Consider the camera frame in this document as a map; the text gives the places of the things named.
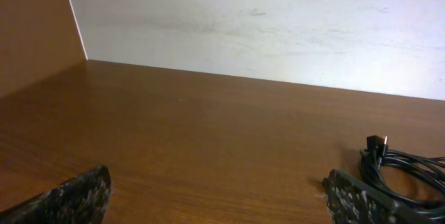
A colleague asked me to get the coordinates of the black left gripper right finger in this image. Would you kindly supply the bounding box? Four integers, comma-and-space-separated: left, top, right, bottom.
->
322, 169, 438, 224

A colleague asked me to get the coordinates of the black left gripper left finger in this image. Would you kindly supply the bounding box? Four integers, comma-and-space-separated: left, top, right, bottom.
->
1, 165, 112, 224

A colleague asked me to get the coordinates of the thick black USB cable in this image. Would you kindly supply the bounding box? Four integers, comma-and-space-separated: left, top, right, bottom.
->
358, 135, 445, 211

